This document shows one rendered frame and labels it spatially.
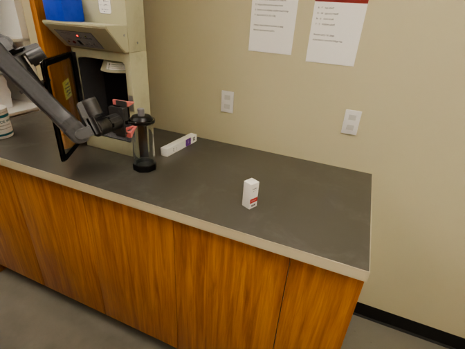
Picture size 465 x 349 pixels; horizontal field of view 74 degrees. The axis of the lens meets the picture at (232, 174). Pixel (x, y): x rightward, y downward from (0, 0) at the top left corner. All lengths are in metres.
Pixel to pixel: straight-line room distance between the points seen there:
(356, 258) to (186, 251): 0.62
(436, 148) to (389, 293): 0.87
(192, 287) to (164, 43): 1.24
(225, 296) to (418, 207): 1.01
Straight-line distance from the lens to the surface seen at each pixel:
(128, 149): 1.55
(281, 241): 1.01
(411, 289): 2.02
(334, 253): 1.02
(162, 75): 1.85
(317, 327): 1.25
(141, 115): 1.33
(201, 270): 1.27
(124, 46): 1.38
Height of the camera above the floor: 1.57
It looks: 27 degrees down
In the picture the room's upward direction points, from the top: 4 degrees clockwise
